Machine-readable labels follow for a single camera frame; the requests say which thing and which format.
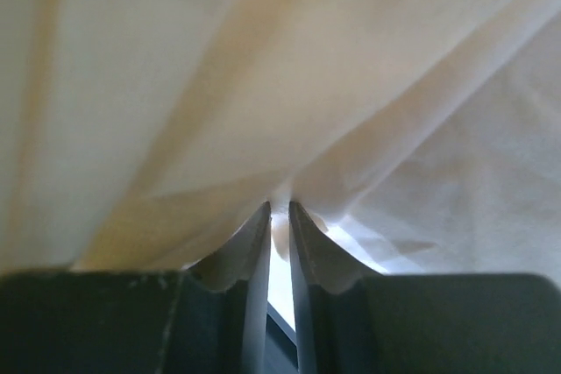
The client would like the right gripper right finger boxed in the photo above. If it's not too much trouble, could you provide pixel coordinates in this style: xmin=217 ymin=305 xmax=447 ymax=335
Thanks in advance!
xmin=288 ymin=202 xmax=560 ymax=373

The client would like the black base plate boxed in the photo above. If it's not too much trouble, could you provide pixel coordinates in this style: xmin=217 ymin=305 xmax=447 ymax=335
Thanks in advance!
xmin=264 ymin=303 xmax=299 ymax=374

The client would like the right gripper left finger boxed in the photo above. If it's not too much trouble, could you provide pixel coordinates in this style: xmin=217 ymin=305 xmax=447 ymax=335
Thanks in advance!
xmin=1 ymin=203 xmax=271 ymax=373

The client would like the cream yellow t shirt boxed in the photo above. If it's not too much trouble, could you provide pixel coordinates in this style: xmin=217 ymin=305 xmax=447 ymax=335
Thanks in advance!
xmin=1 ymin=0 xmax=560 ymax=279

